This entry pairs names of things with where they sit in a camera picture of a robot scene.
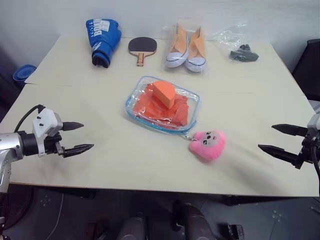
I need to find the pair of orange shoes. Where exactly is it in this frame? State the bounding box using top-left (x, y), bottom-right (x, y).
top-left (161, 23), bottom-right (214, 79)

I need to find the pink plush keychain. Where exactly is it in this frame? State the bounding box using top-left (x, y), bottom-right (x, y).
top-left (180, 130), bottom-right (227, 164)

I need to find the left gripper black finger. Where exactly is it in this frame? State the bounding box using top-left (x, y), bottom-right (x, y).
top-left (62, 121), bottom-right (85, 132)
top-left (62, 143), bottom-right (95, 159)

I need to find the orange white canvas shoe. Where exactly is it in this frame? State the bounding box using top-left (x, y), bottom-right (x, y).
top-left (184, 26), bottom-right (208, 74)
top-left (164, 23), bottom-right (189, 69)

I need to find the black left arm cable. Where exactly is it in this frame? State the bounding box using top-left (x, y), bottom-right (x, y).
top-left (14, 104), bottom-right (47, 133)

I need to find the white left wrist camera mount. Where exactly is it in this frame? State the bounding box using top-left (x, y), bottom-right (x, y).
top-left (31, 106), bottom-right (63, 158)

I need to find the black table tennis paddle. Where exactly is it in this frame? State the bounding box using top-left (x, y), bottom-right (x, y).
top-left (127, 37), bottom-right (158, 68)

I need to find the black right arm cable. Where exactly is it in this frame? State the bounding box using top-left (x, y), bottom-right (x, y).
top-left (309, 143), bottom-right (320, 181)

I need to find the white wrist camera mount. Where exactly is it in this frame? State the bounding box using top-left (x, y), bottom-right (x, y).
top-left (306, 115), bottom-right (320, 137)
top-left (31, 106), bottom-right (63, 158)

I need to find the orange foam block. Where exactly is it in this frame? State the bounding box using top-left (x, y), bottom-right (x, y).
top-left (150, 80), bottom-right (177, 110)

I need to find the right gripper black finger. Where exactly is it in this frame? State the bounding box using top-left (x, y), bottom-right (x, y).
top-left (257, 143), bottom-right (305, 170)
top-left (271, 123), bottom-right (309, 138)

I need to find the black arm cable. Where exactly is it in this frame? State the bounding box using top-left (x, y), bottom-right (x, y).
top-left (14, 104), bottom-right (47, 133)
top-left (309, 143), bottom-right (320, 181)

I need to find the crumpled clear plastic bag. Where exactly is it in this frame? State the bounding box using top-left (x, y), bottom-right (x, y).
top-left (208, 22), bottom-right (261, 63)

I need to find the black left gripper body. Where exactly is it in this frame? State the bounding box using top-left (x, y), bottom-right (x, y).
top-left (43, 131), bottom-right (67, 157)

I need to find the clear blue-trimmed pouch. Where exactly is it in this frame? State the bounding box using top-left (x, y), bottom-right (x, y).
top-left (123, 75), bottom-right (201, 135)

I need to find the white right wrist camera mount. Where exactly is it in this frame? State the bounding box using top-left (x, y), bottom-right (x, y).
top-left (306, 115), bottom-right (320, 137)

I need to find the dark rounded shape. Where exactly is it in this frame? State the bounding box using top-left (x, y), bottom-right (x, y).
top-left (171, 199), bottom-right (214, 240)
top-left (116, 212), bottom-right (149, 240)

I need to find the blue boxing glove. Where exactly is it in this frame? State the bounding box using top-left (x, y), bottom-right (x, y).
top-left (85, 17), bottom-right (123, 69)

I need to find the dark grey folded cloth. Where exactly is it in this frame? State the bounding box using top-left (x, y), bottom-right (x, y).
top-left (229, 43), bottom-right (260, 63)

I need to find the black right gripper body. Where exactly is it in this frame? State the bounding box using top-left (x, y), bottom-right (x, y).
top-left (298, 129), bottom-right (320, 166)

